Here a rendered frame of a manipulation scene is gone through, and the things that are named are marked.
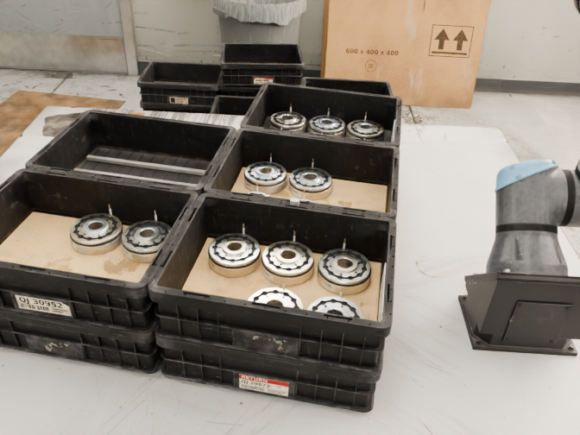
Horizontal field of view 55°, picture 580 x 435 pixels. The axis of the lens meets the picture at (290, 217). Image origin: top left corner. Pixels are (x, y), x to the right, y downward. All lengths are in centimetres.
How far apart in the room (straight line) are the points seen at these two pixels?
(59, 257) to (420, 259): 81
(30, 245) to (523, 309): 98
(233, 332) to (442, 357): 44
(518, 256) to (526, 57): 329
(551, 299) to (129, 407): 80
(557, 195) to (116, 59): 352
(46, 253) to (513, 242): 92
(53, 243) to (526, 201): 95
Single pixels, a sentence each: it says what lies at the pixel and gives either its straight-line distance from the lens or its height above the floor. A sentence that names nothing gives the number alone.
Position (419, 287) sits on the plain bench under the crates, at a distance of 131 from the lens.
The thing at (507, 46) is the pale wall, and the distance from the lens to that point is 428.
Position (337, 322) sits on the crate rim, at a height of 93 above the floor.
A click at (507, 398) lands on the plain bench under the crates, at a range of 116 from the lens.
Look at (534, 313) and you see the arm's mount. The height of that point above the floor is 81.
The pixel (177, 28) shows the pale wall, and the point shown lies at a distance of 411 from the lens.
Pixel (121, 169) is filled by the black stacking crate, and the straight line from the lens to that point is 145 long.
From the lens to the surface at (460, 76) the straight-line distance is 397.
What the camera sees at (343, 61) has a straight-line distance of 383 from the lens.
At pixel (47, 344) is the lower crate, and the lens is 116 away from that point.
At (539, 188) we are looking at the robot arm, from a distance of 118.
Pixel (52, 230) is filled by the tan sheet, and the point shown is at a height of 83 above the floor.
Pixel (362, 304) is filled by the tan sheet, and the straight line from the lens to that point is 105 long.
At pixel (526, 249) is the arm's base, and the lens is 114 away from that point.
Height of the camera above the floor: 156
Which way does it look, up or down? 36 degrees down
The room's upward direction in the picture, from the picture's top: 3 degrees clockwise
